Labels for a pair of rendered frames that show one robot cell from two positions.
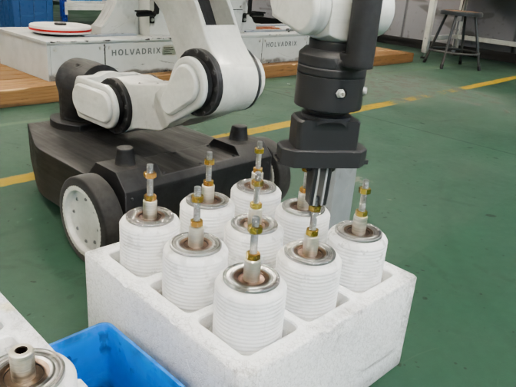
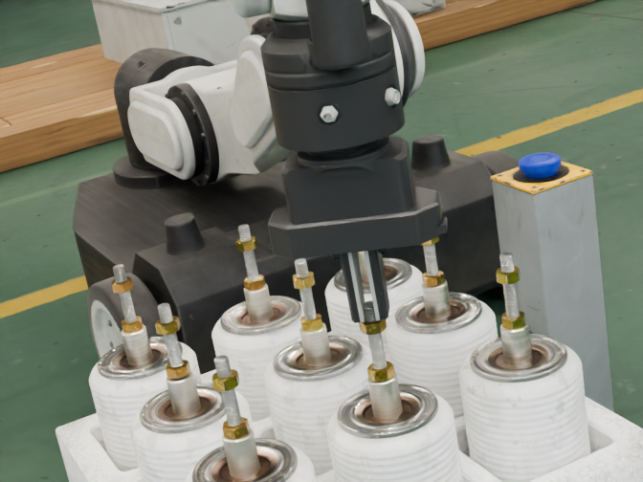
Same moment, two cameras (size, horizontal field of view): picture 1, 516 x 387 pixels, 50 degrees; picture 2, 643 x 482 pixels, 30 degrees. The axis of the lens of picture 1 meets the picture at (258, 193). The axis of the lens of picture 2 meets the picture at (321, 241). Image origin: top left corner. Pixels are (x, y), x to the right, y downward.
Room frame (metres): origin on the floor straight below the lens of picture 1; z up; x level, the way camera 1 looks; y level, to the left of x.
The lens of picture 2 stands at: (-0.03, -0.36, 0.69)
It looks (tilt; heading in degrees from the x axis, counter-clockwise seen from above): 20 degrees down; 22
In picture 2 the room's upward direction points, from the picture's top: 10 degrees counter-clockwise
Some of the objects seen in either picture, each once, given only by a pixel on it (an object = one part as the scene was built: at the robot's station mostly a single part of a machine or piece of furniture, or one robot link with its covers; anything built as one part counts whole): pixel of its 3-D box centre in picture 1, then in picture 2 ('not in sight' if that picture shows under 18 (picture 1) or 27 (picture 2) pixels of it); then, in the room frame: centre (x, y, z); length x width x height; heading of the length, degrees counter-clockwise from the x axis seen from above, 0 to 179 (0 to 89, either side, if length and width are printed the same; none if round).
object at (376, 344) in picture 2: (313, 220); (377, 349); (0.71, -0.08, 0.30); 0.01 x 0.01 x 0.08
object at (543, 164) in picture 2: not in sight; (540, 167); (1.06, -0.15, 0.32); 0.04 x 0.04 x 0.02
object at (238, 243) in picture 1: (250, 273); (336, 453); (0.80, 0.00, 0.16); 0.10 x 0.10 x 0.18
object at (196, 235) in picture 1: (196, 236); (184, 393); (0.71, 0.08, 0.26); 0.02 x 0.02 x 0.03
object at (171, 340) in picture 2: (196, 211); (173, 348); (0.71, 0.08, 0.30); 0.01 x 0.01 x 0.08
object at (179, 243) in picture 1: (196, 244); (187, 407); (0.71, 0.08, 0.25); 0.08 x 0.08 x 0.01
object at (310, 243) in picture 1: (310, 244); (385, 396); (0.71, -0.08, 0.26); 0.02 x 0.02 x 0.03
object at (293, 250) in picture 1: (309, 253); (388, 411); (0.71, -0.08, 0.25); 0.08 x 0.08 x 0.01
